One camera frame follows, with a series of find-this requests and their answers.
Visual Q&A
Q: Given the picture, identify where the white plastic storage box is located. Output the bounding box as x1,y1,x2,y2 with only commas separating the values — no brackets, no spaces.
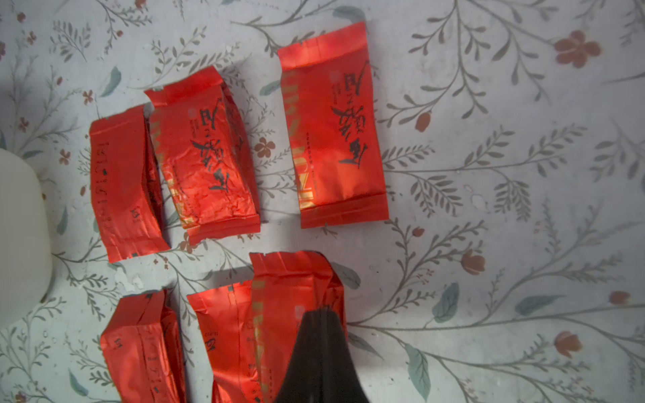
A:
1,149,53,329

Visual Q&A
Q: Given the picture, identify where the red tea bag one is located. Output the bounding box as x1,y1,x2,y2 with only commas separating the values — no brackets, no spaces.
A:
89,105,170,264

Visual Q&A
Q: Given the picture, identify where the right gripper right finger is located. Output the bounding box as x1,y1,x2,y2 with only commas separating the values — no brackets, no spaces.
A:
321,308,369,403

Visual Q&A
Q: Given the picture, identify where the red tea bag four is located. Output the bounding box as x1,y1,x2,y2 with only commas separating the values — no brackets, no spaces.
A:
187,281,263,402

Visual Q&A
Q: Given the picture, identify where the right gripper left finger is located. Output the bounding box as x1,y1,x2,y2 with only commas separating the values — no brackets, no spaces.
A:
275,310,323,403

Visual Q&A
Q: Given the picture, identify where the red tea bag five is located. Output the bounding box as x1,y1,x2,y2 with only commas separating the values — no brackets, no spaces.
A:
100,290,187,403

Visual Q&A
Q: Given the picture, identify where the red tea bag three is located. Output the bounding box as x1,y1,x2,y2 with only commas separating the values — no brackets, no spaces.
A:
278,22,389,228

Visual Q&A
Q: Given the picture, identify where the red tea bag six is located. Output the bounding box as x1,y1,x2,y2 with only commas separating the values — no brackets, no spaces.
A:
250,251,347,402

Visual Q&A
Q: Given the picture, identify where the red tea bag two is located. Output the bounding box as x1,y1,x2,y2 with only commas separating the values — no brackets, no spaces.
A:
146,66,260,245

